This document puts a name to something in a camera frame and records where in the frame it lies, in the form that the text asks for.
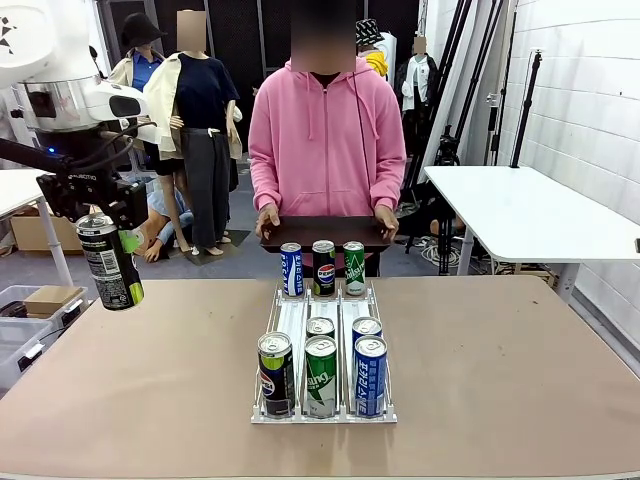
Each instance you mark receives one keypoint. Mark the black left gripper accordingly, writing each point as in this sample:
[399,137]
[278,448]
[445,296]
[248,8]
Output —
[85,192]

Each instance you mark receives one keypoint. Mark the black Pepsi can barcode side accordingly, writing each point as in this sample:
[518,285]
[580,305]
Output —
[107,270]

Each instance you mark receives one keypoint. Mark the dark brown serving tray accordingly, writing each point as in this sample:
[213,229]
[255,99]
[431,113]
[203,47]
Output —
[325,230]

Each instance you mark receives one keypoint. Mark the blue Pocari Sweat can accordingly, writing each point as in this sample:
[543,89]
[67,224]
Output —
[370,380]
[367,326]

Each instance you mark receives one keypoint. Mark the person's right forearm pink sleeve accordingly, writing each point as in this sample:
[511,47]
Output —
[262,180]

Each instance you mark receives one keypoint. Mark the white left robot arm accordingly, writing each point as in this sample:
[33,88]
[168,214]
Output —
[50,30]

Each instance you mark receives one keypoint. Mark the person's left forearm pink sleeve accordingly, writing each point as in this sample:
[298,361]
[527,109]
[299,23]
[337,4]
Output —
[387,180]

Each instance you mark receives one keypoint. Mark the person in pink hoodie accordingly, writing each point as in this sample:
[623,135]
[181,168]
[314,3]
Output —
[325,150]

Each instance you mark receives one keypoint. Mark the person's right hand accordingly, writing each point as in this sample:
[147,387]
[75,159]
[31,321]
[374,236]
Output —
[267,217]

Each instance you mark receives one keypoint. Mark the person's left hand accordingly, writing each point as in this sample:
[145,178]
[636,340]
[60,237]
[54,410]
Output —
[387,222]

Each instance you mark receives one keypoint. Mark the lying mannequin torso blue clothes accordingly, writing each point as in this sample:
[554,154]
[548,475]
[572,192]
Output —
[165,225]

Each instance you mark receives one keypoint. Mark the small brown cardboard box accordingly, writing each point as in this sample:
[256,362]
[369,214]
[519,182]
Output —
[52,297]

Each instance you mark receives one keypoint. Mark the large cardboard box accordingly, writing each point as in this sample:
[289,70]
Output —
[35,235]

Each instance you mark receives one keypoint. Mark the white desk with white leg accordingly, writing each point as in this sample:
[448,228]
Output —
[15,185]

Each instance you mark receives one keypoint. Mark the clear plastic storage bin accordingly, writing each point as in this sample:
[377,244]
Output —
[12,295]
[20,340]

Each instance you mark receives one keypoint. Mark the blue Pocari display can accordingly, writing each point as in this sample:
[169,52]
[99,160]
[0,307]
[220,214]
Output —
[291,270]

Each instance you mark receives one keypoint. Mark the mannequin cream jacket navy shirt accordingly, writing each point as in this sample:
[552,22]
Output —
[200,90]

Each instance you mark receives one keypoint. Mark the mannequin black hat blue shirt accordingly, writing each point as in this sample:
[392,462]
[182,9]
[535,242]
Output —
[145,65]

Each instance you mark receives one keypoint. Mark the white can dispenser rack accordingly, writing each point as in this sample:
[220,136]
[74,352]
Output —
[295,310]

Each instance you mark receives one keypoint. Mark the black Pepsi display can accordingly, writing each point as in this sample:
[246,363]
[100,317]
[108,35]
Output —
[324,270]

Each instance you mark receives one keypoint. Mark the green soda can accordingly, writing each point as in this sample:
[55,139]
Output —
[320,327]
[320,380]

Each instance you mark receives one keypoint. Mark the green Chilsung display can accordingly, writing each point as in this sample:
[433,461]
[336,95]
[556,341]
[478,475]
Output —
[354,270]

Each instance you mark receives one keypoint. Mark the mannequin bucket hat yellow hoodie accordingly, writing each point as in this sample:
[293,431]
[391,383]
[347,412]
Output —
[376,62]

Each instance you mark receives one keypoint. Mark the mannequin white jacket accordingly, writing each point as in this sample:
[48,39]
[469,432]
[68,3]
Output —
[415,75]

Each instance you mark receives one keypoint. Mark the black tripod pole bundle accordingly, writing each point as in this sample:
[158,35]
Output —
[450,75]

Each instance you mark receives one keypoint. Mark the large white table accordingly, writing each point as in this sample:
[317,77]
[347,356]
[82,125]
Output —
[525,215]

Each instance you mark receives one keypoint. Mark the black light stand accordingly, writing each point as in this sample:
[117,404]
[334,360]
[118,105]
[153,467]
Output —
[527,100]

